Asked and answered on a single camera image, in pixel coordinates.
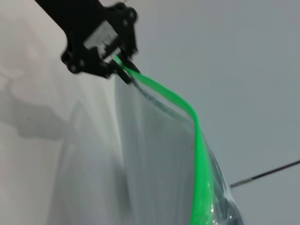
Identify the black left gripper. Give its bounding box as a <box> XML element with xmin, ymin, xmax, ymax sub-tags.
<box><xmin>35</xmin><ymin>0</ymin><xmax>142</xmax><ymax>85</ymax></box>

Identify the clear document bag green zipper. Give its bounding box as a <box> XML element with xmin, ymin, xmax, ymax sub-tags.
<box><xmin>60</xmin><ymin>53</ymin><xmax>246</xmax><ymax>225</ymax></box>

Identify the thin dark wall strip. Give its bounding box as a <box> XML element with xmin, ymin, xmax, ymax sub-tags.
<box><xmin>230</xmin><ymin>160</ymin><xmax>300</xmax><ymax>188</ymax></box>

